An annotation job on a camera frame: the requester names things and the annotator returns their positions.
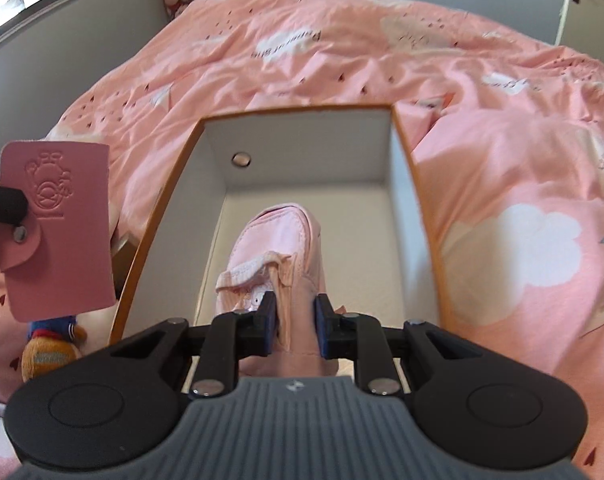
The dark grey small box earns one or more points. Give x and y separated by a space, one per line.
123 251

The orange cardboard storage box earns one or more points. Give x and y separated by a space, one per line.
297 201

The pink fabric pouch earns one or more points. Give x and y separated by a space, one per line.
280 251

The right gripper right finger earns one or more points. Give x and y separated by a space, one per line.
361 339

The bear plush blue outfit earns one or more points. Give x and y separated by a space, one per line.
52 344

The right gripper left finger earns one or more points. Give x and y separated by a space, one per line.
230 338

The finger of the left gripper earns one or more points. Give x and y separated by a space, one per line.
14 206

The pink leather card holder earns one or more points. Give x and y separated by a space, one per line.
57 262

